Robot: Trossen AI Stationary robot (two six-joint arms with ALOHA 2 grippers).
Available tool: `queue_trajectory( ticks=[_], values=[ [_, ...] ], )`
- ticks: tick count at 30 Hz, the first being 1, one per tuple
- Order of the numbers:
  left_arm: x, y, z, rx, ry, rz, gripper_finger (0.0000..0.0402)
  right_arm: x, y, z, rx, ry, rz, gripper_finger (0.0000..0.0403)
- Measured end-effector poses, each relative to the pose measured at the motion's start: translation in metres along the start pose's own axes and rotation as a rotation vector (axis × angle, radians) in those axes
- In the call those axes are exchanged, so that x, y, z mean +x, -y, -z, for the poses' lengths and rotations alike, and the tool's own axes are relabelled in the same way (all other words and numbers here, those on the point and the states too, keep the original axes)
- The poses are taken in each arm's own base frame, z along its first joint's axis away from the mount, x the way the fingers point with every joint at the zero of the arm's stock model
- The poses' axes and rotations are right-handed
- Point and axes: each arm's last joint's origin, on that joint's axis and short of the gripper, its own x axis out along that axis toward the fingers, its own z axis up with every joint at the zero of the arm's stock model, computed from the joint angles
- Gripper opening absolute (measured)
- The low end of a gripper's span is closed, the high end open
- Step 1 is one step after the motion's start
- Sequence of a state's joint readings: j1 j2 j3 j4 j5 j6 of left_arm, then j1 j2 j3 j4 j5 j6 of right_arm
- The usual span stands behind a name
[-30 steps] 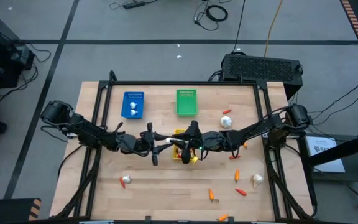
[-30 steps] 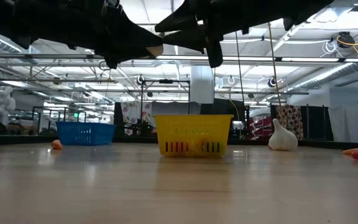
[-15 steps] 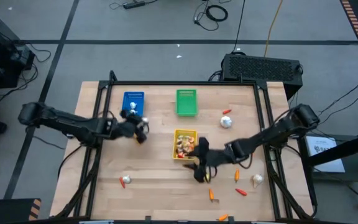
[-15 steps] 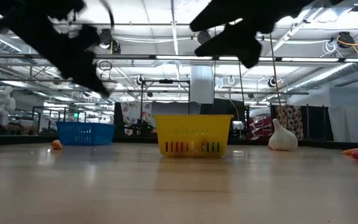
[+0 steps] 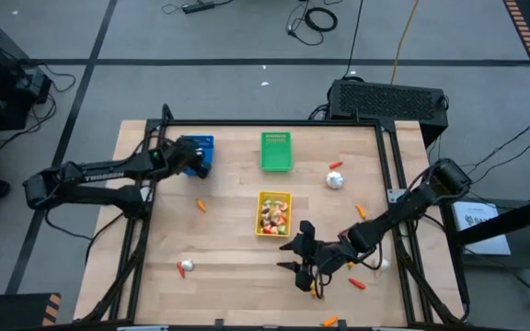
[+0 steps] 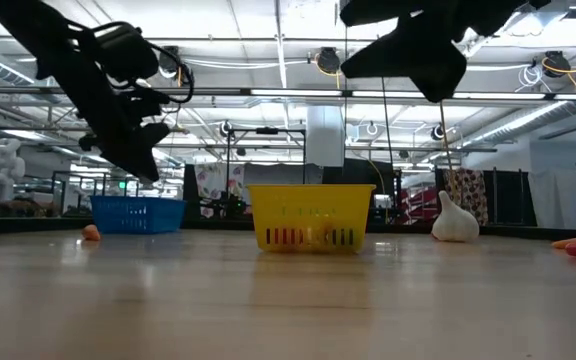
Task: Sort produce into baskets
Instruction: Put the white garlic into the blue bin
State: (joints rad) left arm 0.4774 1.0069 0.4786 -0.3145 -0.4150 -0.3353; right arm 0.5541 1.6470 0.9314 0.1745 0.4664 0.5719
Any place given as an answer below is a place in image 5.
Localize large white garlic bulb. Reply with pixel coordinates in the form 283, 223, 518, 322
325, 171, 345, 191

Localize black power strip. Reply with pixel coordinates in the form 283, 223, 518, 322
180, 1, 216, 14

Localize white printed sheet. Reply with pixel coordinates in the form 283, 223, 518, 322
451, 200, 513, 257

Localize blue plastic basket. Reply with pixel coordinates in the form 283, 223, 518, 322
179, 134, 215, 178

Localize green plastic basket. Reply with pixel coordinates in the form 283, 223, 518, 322
259, 131, 294, 173

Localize black hazard-striped box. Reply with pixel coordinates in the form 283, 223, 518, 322
0, 292, 63, 331

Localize black aluminium table frame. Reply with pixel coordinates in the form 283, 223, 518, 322
74, 103, 473, 328

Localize yellow plastic basket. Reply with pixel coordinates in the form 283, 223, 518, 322
254, 190, 294, 238

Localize black metal stand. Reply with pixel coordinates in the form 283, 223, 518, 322
439, 190, 530, 307

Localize coiled black cable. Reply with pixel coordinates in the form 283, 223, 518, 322
285, 0, 340, 47

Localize black perforated computer case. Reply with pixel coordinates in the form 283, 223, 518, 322
326, 77, 450, 149

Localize black floor cable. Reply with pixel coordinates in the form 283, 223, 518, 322
341, 0, 365, 79

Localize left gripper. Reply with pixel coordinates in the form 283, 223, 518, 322
170, 137, 212, 180

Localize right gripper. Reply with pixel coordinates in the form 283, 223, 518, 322
276, 221, 353, 293

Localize yellow floor cable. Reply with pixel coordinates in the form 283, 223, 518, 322
389, 0, 421, 86

